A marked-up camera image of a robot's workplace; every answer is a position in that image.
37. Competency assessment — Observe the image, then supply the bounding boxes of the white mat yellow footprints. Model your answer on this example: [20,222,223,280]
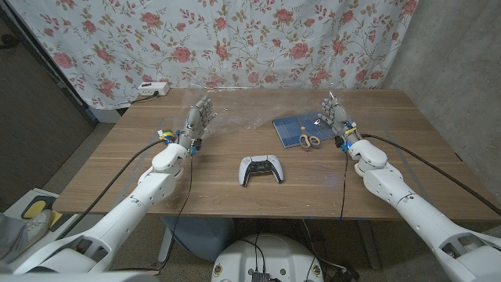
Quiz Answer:
[0,187,85,251]

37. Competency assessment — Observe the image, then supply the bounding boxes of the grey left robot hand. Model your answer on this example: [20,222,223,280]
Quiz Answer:
[178,96,216,148]

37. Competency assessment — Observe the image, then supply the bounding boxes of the white power strip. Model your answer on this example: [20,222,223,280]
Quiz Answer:
[137,81,171,97]

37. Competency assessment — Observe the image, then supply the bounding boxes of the blue notebook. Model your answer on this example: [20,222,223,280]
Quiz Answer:
[272,112,337,150]

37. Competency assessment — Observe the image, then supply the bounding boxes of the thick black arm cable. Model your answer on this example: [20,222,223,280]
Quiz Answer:
[360,133,501,217]
[58,139,166,240]

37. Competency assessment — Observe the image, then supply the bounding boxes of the white sneaker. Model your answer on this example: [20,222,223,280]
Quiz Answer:
[17,209,54,251]

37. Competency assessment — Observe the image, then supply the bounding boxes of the grey trouser leg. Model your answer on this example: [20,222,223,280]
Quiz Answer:
[0,213,29,262]

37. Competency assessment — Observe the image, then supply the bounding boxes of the yellow grey handled scissors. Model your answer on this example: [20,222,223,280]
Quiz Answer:
[297,116,322,151]

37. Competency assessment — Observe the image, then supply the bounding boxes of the white floor cable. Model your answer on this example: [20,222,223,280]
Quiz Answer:
[300,219,348,272]

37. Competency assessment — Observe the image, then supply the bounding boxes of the colourful striped wooden maraca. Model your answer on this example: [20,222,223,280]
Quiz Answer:
[157,126,178,146]

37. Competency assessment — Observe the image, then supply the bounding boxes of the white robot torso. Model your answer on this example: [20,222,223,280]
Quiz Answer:
[211,233,325,282]

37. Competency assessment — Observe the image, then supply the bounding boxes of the grey blue round stool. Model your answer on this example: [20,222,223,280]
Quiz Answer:
[161,216,236,262]

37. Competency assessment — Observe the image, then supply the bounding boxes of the black floor power adapter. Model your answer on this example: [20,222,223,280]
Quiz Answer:
[331,266,361,282]

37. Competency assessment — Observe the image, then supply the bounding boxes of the black door frame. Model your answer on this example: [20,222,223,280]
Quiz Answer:
[0,3,99,127]

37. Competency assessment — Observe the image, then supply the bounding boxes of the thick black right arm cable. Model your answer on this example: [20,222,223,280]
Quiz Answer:
[360,133,501,217]

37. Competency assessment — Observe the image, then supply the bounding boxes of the white table leg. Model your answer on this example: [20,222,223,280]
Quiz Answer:
[157,226,175,263]

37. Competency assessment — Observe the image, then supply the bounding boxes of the floral print backdrop cloth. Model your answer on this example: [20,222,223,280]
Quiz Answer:
[7,0,420,110]

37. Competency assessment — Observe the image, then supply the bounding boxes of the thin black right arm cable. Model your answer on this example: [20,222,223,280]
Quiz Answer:
[338,150,350,220]

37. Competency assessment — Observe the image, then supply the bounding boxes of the clear cling film sheet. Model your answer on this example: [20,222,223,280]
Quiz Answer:
[180,88,346,135]

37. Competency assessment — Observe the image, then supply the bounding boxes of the grey table leg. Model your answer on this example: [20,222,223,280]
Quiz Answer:
[356,219,381,270]

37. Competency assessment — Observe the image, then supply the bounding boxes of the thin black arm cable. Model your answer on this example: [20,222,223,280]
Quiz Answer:
[156,153,194,276]
[338,150,350,220]

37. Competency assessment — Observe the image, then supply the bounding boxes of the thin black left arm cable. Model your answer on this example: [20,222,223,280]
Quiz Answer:
[156,153,194,276]

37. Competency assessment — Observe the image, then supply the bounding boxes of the black power strip cord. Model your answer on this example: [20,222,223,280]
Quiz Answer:
[128,92,160,106]

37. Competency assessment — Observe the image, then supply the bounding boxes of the white black game controller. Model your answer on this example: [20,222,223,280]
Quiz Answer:
[238,154,285,187]

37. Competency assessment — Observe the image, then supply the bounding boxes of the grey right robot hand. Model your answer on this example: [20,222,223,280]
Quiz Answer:
[318,92,362,147]

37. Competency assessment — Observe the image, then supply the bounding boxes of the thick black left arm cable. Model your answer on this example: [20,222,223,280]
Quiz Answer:
[58,139,166,240]

